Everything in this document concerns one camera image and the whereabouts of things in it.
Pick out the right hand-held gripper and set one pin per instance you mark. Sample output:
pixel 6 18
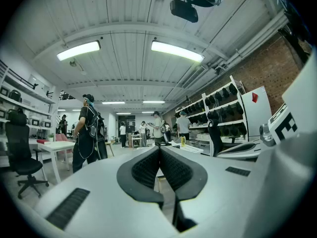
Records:
pixel 284 125

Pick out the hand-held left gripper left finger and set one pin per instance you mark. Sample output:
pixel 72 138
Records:
pixel 146 167

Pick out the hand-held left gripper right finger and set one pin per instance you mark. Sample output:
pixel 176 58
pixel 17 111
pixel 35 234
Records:
pixel 175 170

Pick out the black office chair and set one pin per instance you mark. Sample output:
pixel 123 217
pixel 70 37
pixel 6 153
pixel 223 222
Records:
pixel 22 162
pixel 215 137

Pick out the white table with black tape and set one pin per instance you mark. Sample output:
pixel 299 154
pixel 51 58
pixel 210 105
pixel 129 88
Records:
pixel 190 148

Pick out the white storage rack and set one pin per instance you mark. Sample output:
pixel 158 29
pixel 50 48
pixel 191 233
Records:
pixel 218 125

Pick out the small wooden side table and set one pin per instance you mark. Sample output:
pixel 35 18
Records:
pixel 109 144

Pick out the thin ceiling light strip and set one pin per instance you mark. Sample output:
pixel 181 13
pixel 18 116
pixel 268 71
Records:
pixel 123 113
pixel 153 101
pixel 113 102
pixel 147 112

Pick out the row of black helmets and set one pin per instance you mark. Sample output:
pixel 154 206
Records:
pixel 232 89

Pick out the ceiling air vent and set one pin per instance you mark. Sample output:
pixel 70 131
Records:
pixel 194 77

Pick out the pink chair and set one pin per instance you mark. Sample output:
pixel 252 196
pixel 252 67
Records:
pixel 63 137

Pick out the white desk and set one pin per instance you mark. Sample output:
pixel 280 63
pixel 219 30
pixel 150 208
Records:
pixel 58 145

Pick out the small potted plant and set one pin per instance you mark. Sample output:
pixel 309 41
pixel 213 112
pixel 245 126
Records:
pixel 51 137

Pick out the red book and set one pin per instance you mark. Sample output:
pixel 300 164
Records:
pixel 44 141

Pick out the black loft railing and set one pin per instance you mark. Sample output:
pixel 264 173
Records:
pixel 67 95

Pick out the white toaster oven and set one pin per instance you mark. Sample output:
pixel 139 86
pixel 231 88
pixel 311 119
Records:
pixel 46 124
pixel 34 122

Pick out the white ceiling pipes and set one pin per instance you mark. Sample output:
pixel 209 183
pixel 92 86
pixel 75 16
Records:
pixel 247 46

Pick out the long ceiling light panel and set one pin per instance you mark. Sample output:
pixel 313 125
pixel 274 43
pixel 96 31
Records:
pixel 177 51
pixel 78 50

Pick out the white wall shelf unit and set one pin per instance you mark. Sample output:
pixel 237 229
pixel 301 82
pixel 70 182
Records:
pixel 24 105

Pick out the black head-mounted camera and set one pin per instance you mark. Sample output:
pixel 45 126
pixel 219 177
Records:
pixel 184 10

